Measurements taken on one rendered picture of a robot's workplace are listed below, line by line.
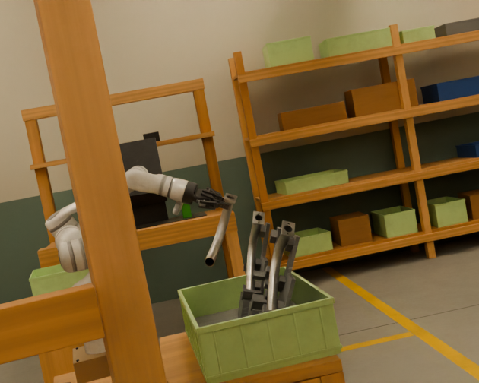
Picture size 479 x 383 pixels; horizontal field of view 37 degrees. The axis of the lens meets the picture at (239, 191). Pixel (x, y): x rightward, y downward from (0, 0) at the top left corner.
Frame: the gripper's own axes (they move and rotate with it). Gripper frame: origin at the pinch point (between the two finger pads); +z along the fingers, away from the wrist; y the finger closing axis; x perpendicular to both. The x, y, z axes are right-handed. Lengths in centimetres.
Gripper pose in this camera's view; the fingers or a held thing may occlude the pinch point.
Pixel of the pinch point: (226, 204)
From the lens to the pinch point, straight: 239.9
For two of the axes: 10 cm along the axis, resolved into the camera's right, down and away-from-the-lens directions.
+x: -2.5, 8.9, 3.8
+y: 1.4, -3.6, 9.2
